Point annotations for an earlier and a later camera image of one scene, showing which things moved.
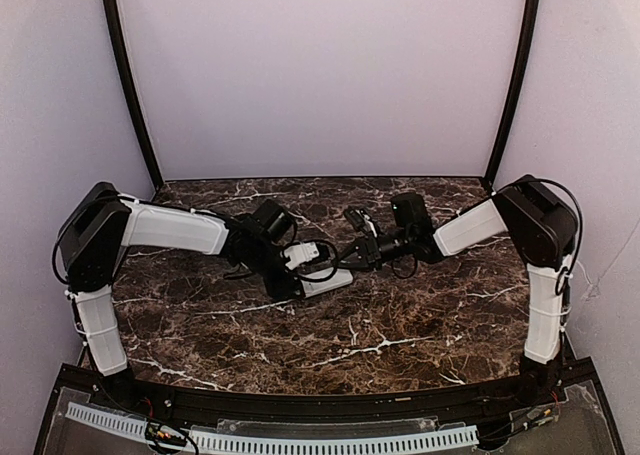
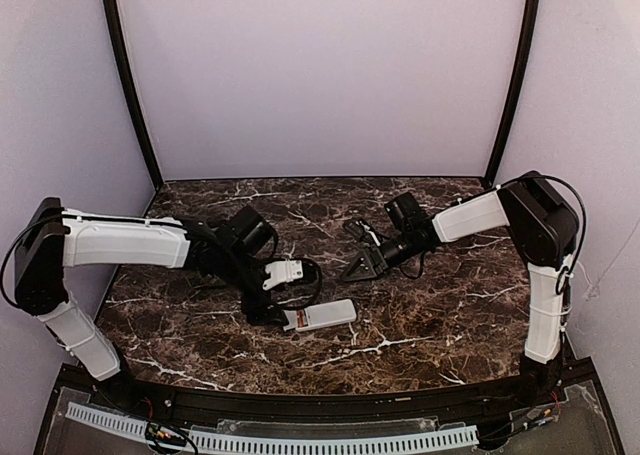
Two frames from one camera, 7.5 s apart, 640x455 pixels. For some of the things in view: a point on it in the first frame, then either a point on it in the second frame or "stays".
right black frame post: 521,78 stays
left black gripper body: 279,283 → 258,304
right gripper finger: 355,258 → 360,269
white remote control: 336,278 → 321,315
